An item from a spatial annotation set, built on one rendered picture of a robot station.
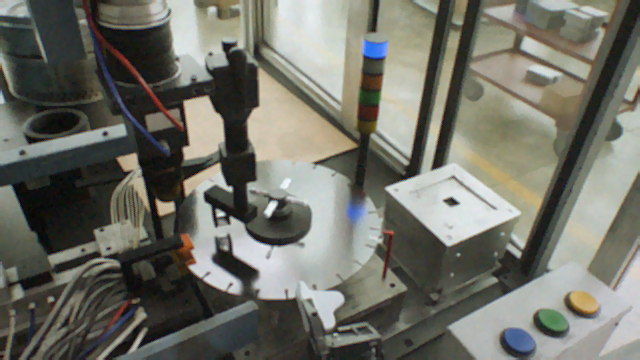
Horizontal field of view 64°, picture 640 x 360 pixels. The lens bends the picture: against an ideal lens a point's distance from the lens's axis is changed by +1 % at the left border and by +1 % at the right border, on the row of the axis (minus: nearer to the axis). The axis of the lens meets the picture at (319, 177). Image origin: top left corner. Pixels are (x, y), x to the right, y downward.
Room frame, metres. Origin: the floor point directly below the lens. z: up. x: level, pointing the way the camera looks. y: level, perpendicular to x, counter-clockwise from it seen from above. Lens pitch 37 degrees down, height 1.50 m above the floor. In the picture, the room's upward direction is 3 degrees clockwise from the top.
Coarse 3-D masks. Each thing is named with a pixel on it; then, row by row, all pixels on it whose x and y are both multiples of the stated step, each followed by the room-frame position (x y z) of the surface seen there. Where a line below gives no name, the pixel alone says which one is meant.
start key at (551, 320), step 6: (540, 312) 0.49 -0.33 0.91; (546, 312) 0.49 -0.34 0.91; (552, 312) 0.49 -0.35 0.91; (558, 312) 0.49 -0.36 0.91; (540, 318) 0.48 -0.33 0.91; (546, 318) 0.48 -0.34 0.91; (552, 318) 0.48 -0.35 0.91; (558, 318) 0.48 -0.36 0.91; (564, 318) 0.48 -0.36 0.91; (540, 324) 0.47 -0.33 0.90; (546, 324) 0.47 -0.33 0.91; (552, 324) 0.47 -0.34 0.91; (558, 324) 0.47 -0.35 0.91; (564, 324) 0.47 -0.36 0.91; (546, 330) 0.46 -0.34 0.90; (552, 330) 0.46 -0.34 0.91; (558, 330) 0.46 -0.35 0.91; (564, 330) 0.46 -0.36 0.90
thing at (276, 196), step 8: (288, 184) 0.65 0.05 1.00; (256, 192) 0.62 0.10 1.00; (264, 192) 0.62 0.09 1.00; (272, 192) 0.62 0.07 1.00; (280, 192) 0.62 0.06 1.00; (272, 200) 0.60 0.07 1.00; (280, 200) 0.60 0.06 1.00; (288, 200) 0.61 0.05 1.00; (296, 200) 0.60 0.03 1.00; (304, 200) 0.60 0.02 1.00; (272, 208) 0.58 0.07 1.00; (280, 208) 0.60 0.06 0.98; (264, 216) 0.57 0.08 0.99
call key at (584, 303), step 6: (576, 294) 0.53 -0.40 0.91; (582, 294) 0.53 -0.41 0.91; (588, 294) 0.53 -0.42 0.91; (570, 300) 0.52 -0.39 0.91; (576, 300) 0.51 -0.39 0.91; (582, 300) 0.51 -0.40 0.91; (588, 300) 0.51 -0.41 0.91; (594, 300) 0.52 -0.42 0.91; (576, 306) 0.50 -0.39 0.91; (582, 306) 0.50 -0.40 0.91; (588, 306) 0.50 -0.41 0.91; (594, 306) 0.50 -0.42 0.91; (582, 312) 0.50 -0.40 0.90; (588, 312) 0.49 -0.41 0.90; (594, 312) 0.50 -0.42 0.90
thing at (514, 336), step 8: (512, 328) 0.46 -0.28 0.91; (520, 328) 0.46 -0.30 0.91; (504, 336) 0.44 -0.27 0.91; (512, 336) 0.44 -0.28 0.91; (520, 336) 0.44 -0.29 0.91; (528, 336) 0.44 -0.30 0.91; (512, 344) 0.43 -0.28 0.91; (520, 344) 0.43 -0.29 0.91; (528, 344) 0.43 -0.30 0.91; (520, 352) 0.42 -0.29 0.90; (528, 352) 0.42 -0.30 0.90
